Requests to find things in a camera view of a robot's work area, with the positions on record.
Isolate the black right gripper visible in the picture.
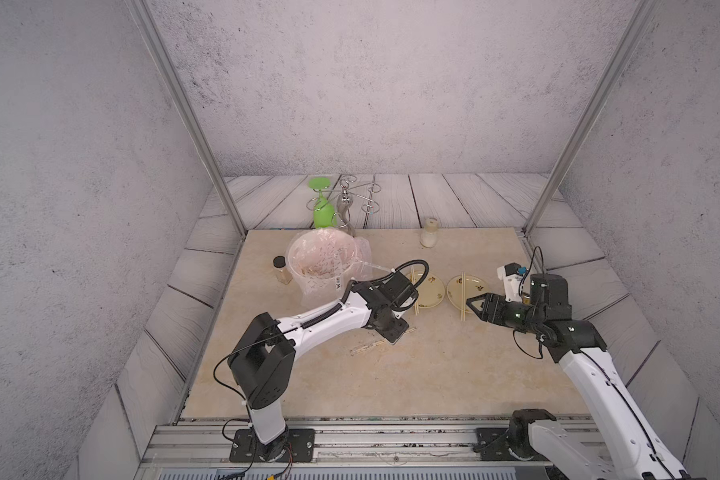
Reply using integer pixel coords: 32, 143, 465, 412
467, 292, 544, 337

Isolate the bamboo chopsticks pair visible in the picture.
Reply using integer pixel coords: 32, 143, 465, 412
459, 272, 466, 322
410, 269, 420, 316

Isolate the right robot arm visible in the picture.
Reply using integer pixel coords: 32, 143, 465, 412
465, 263, 691, 479

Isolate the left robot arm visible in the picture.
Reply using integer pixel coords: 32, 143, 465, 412
226, 274, 419, 448

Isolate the wrapped chopsticks left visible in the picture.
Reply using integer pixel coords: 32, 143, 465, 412
348, 328, 416, 356

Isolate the cream plate with characters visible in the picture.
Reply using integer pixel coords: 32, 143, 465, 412
408, 268, 446, 309
446, 274, 488, 315

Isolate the white shaker bottle beige cap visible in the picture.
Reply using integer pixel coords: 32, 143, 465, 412
420, 217, 439, 248

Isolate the small brown jar black lid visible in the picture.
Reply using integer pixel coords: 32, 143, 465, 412
272, 255, 292, 285

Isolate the chrome cup holder stand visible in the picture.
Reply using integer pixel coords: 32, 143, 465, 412
306, 175, 382, 237

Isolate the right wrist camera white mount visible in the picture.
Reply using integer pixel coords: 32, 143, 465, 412
497, 262, 528, 302

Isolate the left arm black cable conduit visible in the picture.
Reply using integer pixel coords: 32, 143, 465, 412
299, 302, 346, 330

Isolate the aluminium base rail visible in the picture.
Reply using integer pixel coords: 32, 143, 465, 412
136, 416, 563, 479

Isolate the right aluminium frame post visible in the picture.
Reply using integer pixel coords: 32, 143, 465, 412
522, 0, 660, 239

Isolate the aluminium frame post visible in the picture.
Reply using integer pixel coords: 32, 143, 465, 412
126, 0, 247, 237
522, 0, 660, 239

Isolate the left aluminium frame post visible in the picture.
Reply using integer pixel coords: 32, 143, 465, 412
126, 0, 247, 237

